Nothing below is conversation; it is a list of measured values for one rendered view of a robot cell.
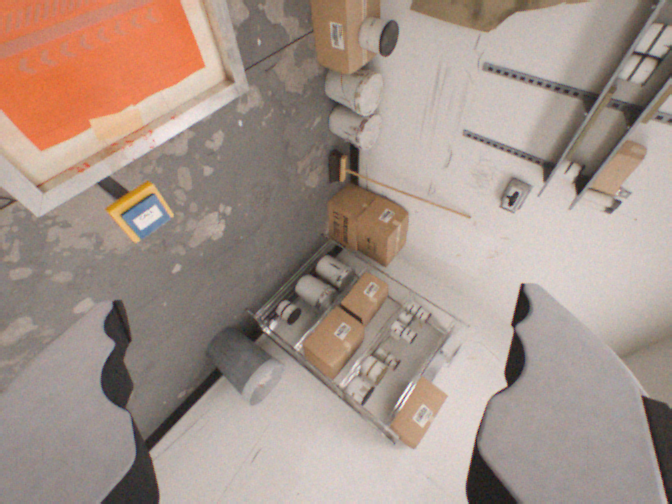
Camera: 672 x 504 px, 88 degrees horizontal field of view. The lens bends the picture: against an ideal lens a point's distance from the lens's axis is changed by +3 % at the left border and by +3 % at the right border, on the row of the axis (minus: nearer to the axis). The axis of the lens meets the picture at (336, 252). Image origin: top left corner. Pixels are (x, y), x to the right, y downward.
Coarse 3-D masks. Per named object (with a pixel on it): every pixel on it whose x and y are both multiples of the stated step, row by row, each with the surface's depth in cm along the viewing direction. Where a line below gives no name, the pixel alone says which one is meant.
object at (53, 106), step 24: (0, 72) 58; (48, 72) 63; (72, 72) 66; (96, 72) 69; (0, 96) 60; (24, 96) 62; (48, 96) 65; (72, 96) 67; (96, 96) 71; (120, 96) 74; (24, 120) 64; (48, 120) 66; (72, 120) 69; (48, 144) 68
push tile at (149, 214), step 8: (144, 200) 89; (152, 200) 91; (136, 208) 88; (144, 208) 90; (152, 208) 92; (160, 208) 94; (128, 216) 88; (136, 216) 89; (144, 216) 91; (152, 216) 93; (160, 216) 95; (168, 216) 97; (128, 224) 89; (136, 224) 91; (144, 224) 92; (152, 224) 95; (160, 224) 97; (136, 232) 92; (144, 232) 94
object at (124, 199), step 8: (96, 184) 101; (104, 184) 98; (112, 184) 98; (120, 184) 98; (144, 184) 91; (152, 184) 91; (112, 192) 96; (120, 192) 96; (128, 192) 95; (136, 192) 89; (144, 192) 90; (152, 192) 91; (120, 200) 87; (128, 200) 88; (136, 200) 89; (160, 200) 95; (112, 208) 86; (120, 208) 87; (128, 208) 88; (168, 208) 98; (112, 216) 86; (120, 216) 88; (120, 224) 89; (128, 232) 92; (136, 240) 95
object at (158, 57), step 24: (168, 0) 72; (168, 24) 74; (120, 48) 70; (144, 48) 73; (168, 48) 77; (192, 48) 81; (120, 72) 72; (144, 72) 75; (168, 72) 79; (192, 72) 84; (144, 96) 78
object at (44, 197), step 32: (224, 0) 78; (224, 32) 81; (224, 64) 88; (224, 96) 90; (160, 128) 81; (0, 160) 61; (96, 160) 74; (128, 160) 79; (32, 192) 67; (64, 192) 72
